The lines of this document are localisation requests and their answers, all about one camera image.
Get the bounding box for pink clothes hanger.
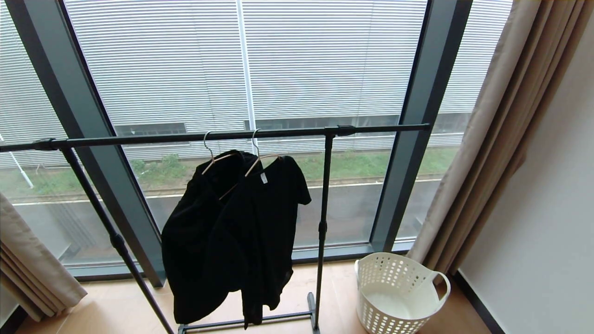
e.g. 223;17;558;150
244;128;284;178
201;130;240;201

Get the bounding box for black garment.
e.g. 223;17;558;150
207;155;312;329

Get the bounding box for black shorts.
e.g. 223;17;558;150
161;149;249;325

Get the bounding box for black clothes rack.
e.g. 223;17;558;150
0;123;431;334

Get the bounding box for white laundry basket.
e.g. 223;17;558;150
355;252;452;334

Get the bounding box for window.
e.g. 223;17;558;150
0;0;513;283

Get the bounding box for beige curtain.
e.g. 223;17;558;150
0;193;88;322
407;0;594;275

